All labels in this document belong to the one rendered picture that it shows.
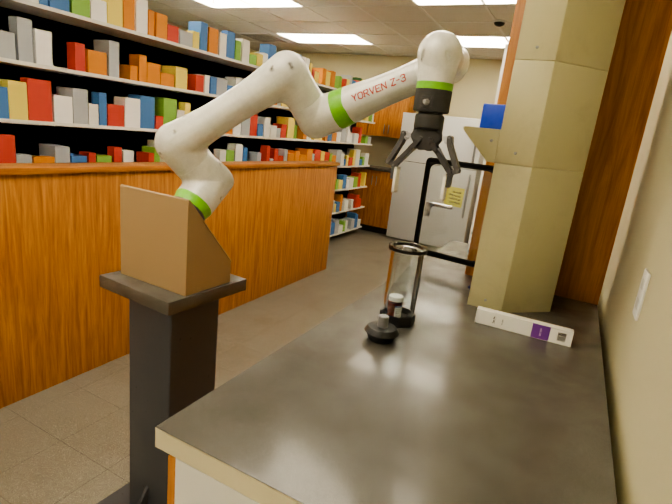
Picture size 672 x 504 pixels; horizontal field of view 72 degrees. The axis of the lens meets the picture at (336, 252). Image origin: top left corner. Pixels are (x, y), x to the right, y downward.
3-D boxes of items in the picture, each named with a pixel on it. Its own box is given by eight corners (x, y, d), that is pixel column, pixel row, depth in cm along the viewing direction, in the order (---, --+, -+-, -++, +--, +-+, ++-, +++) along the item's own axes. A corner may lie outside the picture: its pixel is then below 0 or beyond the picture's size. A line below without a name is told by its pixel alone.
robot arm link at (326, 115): (284, 118, 141) (293, 98, 149) (306, 151, 149) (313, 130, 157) (336, 96, 133) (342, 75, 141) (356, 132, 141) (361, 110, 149)
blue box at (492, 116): (511, 133, 169) (517, 108, 166) (508, 132, 160) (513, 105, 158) (483, 131, 173) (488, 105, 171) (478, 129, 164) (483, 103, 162)
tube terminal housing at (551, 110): (552, 298, 173) (605, 80, 154) (547, 325, 145) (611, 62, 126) (484, 282, 184) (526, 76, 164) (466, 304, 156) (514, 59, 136)
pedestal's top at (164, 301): (99, 286, 145) (99, 274, 144) (180, 267, 172) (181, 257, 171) (168, 316, 130) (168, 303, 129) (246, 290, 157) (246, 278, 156)
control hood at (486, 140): (508, 162, 172) (514, 134, 169) (494, 162, 144) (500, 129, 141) (477, 158, 177) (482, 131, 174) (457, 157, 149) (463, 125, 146)
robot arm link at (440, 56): (416, 24, 112) (462, 25, 108) (428, 36, 123) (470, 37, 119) (407, 86, 115) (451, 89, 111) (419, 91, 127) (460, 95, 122)
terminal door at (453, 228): (482, 269, 182) (502, 166, 172) (411, 251, 198) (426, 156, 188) (482, 269, 183) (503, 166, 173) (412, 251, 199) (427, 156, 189)
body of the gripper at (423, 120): (409, 111, 118) (404, 148, 121) (442, 114, 115) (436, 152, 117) (419, 113, 125) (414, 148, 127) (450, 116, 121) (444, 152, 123)
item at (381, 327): (403, 338, 124) (406, 315, 122) (390, 350, 116) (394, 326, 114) (371, 328, 128) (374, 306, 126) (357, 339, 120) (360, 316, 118)
